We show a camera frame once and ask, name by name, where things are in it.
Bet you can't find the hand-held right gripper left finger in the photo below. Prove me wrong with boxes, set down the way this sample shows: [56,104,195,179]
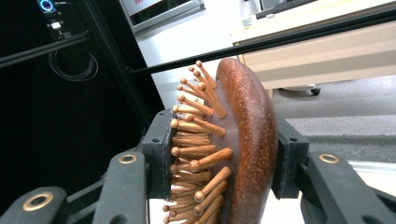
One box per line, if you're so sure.
[141,108,176,200]

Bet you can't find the light wooden desk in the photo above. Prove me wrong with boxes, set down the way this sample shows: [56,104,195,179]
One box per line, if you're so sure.
[232,0,396,91]

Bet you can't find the coiled black cable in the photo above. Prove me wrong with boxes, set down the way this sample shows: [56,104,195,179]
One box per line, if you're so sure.
[48,50,100,83]

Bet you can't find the device with blue ring light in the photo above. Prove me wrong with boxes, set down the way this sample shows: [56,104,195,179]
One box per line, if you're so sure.
[35,0,58,14]

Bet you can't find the wooden bristle hairbrush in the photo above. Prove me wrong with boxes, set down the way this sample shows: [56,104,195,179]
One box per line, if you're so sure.
[162,57,280,224]

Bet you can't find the silver framed monitor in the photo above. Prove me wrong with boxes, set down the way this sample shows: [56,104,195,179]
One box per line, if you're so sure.
[119,0,206,35]

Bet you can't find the black metal frame bar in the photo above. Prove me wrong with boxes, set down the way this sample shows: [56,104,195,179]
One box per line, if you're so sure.
[126,8,396,78]
[0,30,92,70]

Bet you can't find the black metal frame post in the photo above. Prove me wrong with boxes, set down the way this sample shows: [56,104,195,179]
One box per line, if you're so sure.
[76,0,166,127]

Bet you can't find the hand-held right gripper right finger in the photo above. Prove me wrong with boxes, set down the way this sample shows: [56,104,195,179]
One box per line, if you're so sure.
[271,113,311,201]

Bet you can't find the grey chair base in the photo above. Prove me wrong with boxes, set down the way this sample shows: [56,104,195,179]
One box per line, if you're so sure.
[276,83,322,96]

